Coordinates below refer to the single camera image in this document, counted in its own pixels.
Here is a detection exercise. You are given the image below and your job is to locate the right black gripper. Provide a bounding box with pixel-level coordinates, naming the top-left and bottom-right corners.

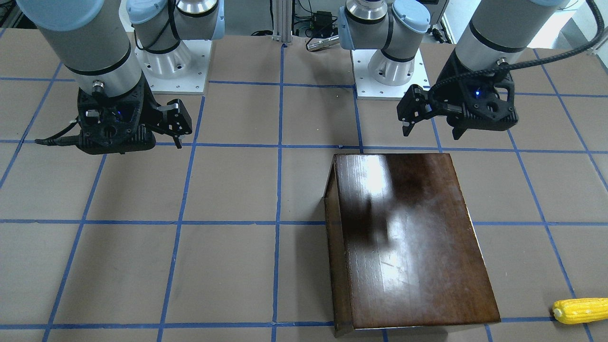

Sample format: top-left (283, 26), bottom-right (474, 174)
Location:
top-left (141, 92), bottom-right (193, 149)

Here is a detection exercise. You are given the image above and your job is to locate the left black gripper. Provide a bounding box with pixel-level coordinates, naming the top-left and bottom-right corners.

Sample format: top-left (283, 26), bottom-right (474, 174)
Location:
top-left (397, 52), bottom-right (469, 141)

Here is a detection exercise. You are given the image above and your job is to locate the yellow corn cob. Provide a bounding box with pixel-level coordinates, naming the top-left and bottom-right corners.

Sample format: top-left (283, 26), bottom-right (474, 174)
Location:
top-left (551, 297), bottom-right (608, 325)

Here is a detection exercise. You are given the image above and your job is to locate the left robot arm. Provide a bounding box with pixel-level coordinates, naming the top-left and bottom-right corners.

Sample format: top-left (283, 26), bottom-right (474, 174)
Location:
top-left (337, 0), bottom-right (561, 139)

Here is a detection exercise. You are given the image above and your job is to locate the dark wooden drawer cabinet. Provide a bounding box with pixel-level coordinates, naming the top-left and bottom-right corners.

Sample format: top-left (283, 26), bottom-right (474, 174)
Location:
top-left (323, 153), bottom-right (501, 338)

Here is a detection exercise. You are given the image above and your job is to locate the silver flashlight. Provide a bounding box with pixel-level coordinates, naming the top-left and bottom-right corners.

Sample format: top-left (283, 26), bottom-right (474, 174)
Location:
top-left (305, 35), bottom-right (340, 52)

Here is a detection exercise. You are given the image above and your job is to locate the black power adapter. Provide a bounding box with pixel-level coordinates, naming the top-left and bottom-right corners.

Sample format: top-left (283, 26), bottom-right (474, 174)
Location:
top-left (311, 10), bottom-right (333, 31)

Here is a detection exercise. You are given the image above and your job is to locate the black braided cable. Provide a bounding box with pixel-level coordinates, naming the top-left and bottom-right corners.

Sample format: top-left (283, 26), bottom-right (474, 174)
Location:
top-left (427, 0), bottom-right (602, 103)

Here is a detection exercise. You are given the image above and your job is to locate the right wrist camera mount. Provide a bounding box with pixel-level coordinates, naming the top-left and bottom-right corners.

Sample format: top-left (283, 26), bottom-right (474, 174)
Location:
top-left (76, 85), bottom-right (156, 154)

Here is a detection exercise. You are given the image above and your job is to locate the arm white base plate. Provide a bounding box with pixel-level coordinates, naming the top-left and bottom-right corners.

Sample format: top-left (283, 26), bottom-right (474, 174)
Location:
top-left (351, 49), bottom-right (430, 100)
top-left (134, 40), bottom-right (213, 95)

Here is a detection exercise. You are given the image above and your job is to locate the aluminium frame post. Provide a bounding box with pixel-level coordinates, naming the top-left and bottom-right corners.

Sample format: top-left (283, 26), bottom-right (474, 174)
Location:
top-left (271, 0), bottom-right (294, 47)

